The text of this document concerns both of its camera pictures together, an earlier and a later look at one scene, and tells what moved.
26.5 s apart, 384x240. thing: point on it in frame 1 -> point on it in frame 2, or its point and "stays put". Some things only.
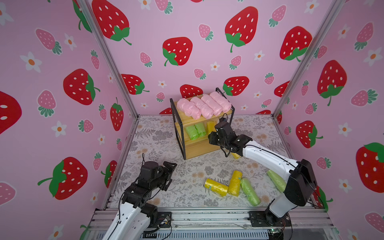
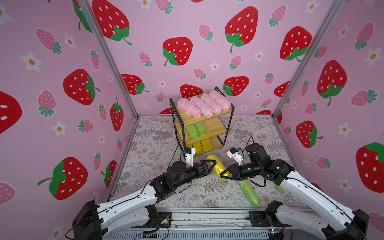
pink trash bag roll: [224, 103] stays put
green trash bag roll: [200, 128] stays put
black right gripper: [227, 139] -> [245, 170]
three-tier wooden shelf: [193, 133] stays put
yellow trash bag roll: [218, 187] -> [206, 145]
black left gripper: [166, 173] -> [201, 173]
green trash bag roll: [193, 132] stays put
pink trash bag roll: [206, 112] stays put
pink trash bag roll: [188, 108] stays put
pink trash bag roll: [210, 103] stays put
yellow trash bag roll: [210, 127] -> [198, 147]
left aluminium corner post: [87, 8] stays put
